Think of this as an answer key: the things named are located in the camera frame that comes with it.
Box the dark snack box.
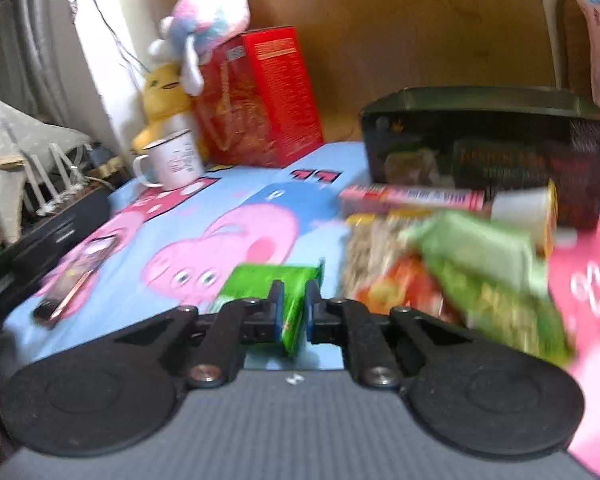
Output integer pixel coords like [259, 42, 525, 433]
[359, 86, 600, 232]

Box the yellow plush toy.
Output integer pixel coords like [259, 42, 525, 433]
[131, 63, 210, 162]

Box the white plastic cup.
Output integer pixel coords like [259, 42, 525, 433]
[489, 181, 559, 257]

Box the white router with antennas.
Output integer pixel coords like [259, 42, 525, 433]
[22, 141, 90, 217]

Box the red patterned box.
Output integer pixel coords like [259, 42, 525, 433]
[194, 26, 326, 169]

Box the long pink snack box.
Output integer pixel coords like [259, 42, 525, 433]
[339, 184, 487, 219]

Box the thin dark cable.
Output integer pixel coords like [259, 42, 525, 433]
[61, 0, 152, 77]

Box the white enamel mug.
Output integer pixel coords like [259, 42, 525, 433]
[132, 128, 206, 192]

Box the light green snack packet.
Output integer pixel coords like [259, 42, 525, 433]
[409, 209, 573, 367]

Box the orange noodle packet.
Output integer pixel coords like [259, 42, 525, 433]
[341, 214, 463, 323]

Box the dark green snack packet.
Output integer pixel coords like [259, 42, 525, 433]
[211, 261, 326, 357]

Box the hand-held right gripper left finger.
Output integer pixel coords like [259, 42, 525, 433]
[115, 282, 286, 388]

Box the pink and blue plush toy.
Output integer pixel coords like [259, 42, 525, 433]
[149, 0, 254, 97]

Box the black case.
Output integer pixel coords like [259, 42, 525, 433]
[0, 184, 114, 333]

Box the beige cloth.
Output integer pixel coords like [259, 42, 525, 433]
[0, 97, 92, 246]

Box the flat pink packet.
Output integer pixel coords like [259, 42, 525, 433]
[546, 214, 600, 479]

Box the grey curtain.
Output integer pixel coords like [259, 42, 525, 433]
[0, 0, 77, 128]

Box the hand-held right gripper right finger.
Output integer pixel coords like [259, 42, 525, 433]
[306, 280, 476, 390]

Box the cartoon pig printed blanket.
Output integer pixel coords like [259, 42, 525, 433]
[2, 141, 600, 371]

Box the smartphone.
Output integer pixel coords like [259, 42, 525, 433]
[32, 236, 119, 329]

